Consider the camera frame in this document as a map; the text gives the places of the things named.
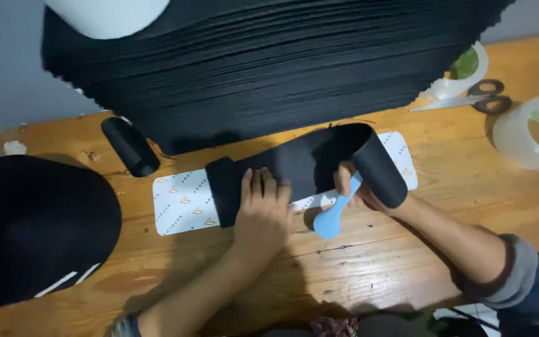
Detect black felt roll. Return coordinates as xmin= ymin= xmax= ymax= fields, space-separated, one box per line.
xmin=100 ymin=116 xmax=161 ymax=178

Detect person's right hand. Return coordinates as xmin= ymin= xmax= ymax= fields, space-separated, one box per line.
xmin=333 ymin=162 xmax=392 ymax=217

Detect white printed backing sheet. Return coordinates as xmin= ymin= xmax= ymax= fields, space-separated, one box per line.
xmin=152 ymin=130 xmax=418 ymax=237

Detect grey and blue sleeve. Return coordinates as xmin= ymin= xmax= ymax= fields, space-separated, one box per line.
xmin=452 ymin=234 xmax=539 ymax=337

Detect white round object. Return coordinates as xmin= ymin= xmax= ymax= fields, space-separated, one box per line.
xmin=44 ymin=0 xmax=171 ymax=40

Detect blue plastic scraper tool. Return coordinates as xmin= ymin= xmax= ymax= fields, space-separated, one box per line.
xmin=313 ymin=171 xmax=364 ymax=240

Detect grey handled scissors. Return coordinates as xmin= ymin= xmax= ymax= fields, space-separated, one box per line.
xmin=409 ymin=79 xmax=513 ymax=116

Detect person's left hand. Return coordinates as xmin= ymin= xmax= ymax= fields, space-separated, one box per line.
xmin=233 ymin=167 xmax=294 ymax=257

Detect stack of black felt sheets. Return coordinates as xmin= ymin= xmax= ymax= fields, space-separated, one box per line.
xmin=41 ymin=0 xmax=517 ymax=155

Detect clear tape roll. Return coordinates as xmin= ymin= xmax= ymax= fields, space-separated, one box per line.
xmin=420 ymin=41 xmax=489 ymax=102
xmin=493 ymin=96 xmax=539 ymax=170

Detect pile of black round pieces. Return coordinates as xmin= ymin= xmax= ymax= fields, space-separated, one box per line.
xmin=0 ymin=155 xmax=123 ymax=310

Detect black felt sheet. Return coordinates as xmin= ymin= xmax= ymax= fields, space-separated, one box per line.
xmin=205 ymin=123 xmax=409 ymax=229

